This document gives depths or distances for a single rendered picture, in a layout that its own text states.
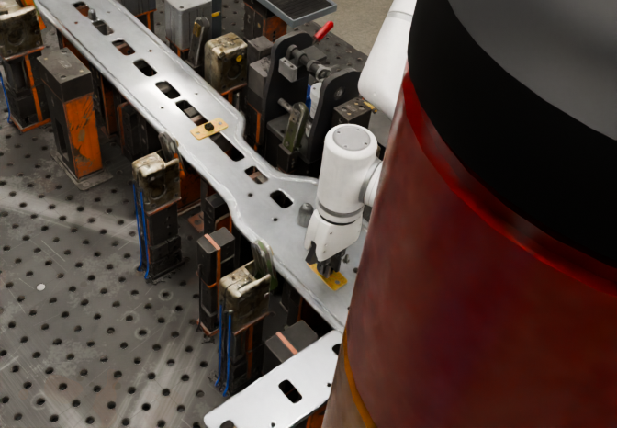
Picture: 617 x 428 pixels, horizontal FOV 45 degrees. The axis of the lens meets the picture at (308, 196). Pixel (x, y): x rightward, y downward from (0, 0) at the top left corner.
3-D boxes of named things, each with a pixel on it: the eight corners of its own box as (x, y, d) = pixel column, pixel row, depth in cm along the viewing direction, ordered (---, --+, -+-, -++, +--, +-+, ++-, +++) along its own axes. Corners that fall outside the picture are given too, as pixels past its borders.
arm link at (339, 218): (344, 171, 131) (342, 183, 133) (307, 191, 127) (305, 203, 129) (377, 198, 127) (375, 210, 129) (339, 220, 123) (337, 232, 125)
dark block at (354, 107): (313, 235, 188) (332, 107, 158) (333, 223, 192) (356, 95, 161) (326, 248, 186) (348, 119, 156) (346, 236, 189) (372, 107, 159)
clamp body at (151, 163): (130, 264, 177) (117, 158, 152) (173, 242, 183) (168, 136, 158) (151, 289, 172) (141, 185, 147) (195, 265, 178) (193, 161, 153)
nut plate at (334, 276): (305, 263, 143) (306, 259, 142) (319, 253, 145) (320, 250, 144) (333, 291, 139) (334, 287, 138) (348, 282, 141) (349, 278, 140)
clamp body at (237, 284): (203, 375, 158) (202, 275, 133) (248, 346, 164) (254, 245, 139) (229, 406, 154) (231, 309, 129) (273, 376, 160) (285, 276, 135)
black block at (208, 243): (185, 324, 167) (182, 240, 146) (224, 301, 172) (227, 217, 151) (206, 349, 163) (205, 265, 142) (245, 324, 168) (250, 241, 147)
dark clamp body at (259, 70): (231, 178, 200) (234, 61, 172) (270, 159, 206) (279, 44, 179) (255, 202, 195) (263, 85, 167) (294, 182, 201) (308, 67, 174)
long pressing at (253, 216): (18, 2, 197) (16, -4, 196) (95, -21, 208) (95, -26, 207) (372, 370, 130) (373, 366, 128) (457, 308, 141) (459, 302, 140)
